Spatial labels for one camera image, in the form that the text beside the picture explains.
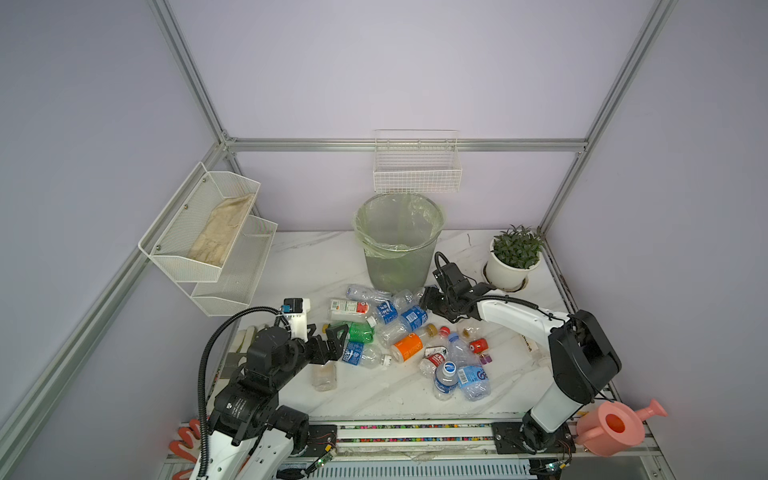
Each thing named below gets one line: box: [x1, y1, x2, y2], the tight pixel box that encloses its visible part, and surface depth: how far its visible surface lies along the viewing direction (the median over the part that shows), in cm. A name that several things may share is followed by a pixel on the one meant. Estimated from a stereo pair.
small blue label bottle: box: [372, 289, 417, 326], surface depth 90 cm
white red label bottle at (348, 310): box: [330, 299, 370, 322], surface depth 92 cm
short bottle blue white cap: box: [434, 361, 459, 401], surface depth 73 cm
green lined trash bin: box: [353, 192, 445, 293], surface depth 95 cm
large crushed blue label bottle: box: [448, 333, 492, 402], surface depth 82 cm
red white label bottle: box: [418, 326, 451, 378], surface depth 85 cm
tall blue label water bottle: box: [376, 305, 429, 347], surface depth 92 cm
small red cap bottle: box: [469, 338, 489, 354], surface depth 88 cm
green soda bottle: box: [329, 316, 377, 344], surface depth 90 cm
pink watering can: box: [575, 399, 668, 457], surface depth 68 cm
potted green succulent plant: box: [485, 224, 544, 290], surface depth 95 cm
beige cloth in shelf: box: [188, 193, 255, 266], surface depth 81 cm
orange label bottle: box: [390, 332, 424, 363], surface depth 87 cm
